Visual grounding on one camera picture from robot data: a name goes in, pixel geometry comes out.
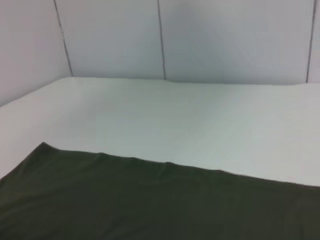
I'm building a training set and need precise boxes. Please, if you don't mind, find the dark green FREE! t-shirt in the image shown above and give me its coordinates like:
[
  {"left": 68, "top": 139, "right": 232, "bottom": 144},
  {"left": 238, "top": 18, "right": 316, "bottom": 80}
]
[{"left": 0, "top": 141, "right": 320, "bottom": 240}]

